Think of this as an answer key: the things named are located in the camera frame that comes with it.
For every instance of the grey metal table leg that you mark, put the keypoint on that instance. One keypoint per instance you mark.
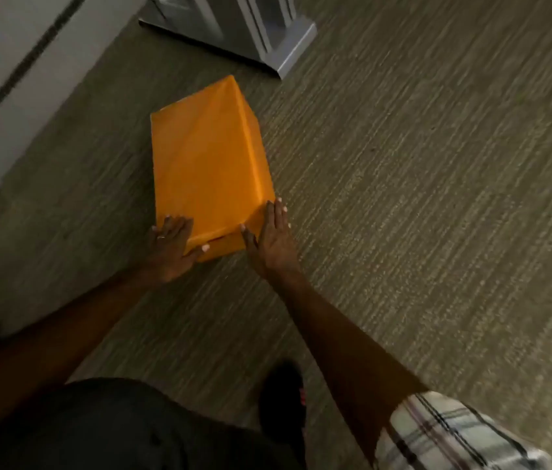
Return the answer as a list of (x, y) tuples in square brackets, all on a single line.
[(236, 24)]

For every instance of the person's right forearm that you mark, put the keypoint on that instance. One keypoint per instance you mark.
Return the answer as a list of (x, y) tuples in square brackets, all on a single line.
[(334, 347)]

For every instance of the orange box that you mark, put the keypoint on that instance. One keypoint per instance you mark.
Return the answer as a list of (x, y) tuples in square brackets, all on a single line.
[(207, 166)]

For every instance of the person's right hand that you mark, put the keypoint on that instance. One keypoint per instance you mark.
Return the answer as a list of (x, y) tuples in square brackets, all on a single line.
[(273, 249)]

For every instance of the dark trousers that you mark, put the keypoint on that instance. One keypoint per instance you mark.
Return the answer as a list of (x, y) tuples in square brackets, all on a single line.
[(109, 430)]

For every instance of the white grooved panel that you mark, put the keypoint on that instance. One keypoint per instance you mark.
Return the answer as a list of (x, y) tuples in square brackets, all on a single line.
[(6, 58)]

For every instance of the black sandal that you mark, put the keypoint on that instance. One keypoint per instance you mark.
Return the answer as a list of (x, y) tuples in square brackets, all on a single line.
[(280, 401)]

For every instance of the person's left hand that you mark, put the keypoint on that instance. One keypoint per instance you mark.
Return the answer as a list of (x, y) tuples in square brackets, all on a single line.
[(170, 254)]

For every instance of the person's left forearm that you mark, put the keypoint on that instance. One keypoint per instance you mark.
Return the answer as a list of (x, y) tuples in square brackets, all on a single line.
[(60, 332)]

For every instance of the white plaid shirt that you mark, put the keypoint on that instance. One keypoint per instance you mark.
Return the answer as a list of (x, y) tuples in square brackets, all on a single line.
[(452, 435)]

